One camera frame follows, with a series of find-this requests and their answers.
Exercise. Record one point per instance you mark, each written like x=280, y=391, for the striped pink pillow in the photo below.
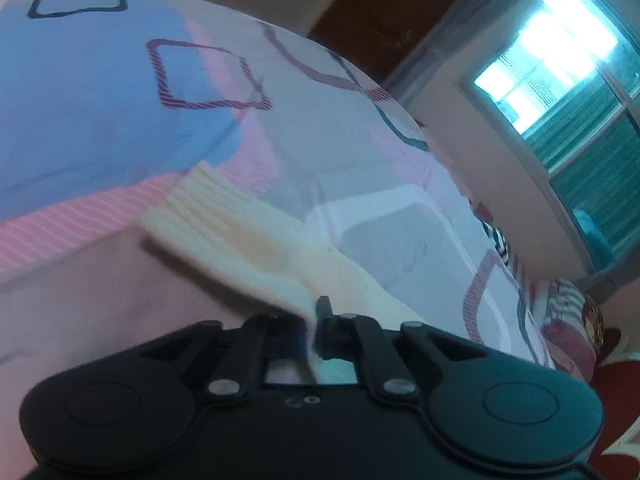
x=565, y=325

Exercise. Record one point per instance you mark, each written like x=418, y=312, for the teal curtain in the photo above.
x=590, y=160

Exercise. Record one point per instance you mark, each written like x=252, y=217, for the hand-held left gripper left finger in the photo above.
x=296, y=340

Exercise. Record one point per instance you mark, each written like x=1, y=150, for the red headboard with white trim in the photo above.
x=620, y=390

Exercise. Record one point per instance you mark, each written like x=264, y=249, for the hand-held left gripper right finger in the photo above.
x=326, y=332

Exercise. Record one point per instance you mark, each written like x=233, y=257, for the black white red striped shirt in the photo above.
x=497, y=242

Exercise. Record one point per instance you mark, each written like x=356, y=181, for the brown wooden door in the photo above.
x=385, y=15

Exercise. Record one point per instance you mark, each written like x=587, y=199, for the patterned pink blue blanket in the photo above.
x=100, y=110

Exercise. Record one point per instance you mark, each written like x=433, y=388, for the window with white frame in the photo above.
x=545, y=45

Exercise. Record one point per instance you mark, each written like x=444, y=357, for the grey curtain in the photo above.
x=440, y=40

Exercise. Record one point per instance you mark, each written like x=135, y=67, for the cream small knit garment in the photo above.
x=240, y=240

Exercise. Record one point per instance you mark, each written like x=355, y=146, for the colourful floral cloth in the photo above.
x=595, y=320

